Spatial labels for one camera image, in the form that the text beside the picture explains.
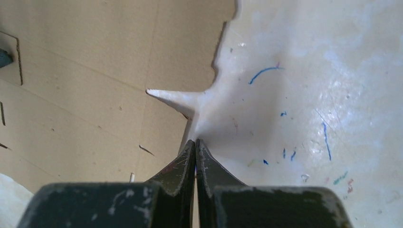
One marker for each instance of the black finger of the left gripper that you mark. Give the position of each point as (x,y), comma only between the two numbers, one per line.
(5,58)

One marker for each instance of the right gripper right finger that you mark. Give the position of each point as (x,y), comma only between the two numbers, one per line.
(226,202)

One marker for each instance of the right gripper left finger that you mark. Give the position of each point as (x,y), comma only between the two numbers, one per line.
(163,201)

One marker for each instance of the brown cardboard box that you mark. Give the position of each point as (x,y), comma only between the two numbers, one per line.
(82,113)

